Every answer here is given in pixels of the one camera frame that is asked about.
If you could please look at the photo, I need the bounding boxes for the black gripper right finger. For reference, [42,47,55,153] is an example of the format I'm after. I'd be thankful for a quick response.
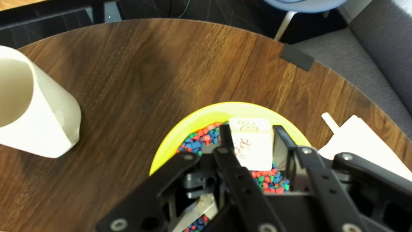
[275,125,412,232]

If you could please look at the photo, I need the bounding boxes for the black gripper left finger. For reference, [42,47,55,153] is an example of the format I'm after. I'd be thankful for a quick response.
[96,123,288,232]

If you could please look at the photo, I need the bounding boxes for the white printed block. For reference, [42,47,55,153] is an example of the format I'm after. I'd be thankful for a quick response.
[228,117,276,172]

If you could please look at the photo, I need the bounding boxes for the yellow plastic bowl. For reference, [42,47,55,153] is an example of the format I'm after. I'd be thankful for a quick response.
[149,100,313,178]

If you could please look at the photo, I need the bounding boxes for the small colourful beads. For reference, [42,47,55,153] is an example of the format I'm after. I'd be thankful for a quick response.
[176,121,294,232]

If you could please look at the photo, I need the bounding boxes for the cream paper napkin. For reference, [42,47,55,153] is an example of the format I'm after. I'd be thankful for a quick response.
[317,113,412,181]

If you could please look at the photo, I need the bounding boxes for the dark grey sofa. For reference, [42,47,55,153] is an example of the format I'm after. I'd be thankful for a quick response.
[292,0,412,140]

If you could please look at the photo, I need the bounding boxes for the blue round chair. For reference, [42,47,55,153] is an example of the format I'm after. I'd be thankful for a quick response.
[262,0,349,42]

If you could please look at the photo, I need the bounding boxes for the white ceramic mug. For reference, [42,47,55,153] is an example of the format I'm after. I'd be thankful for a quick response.
[0,43,83,159]

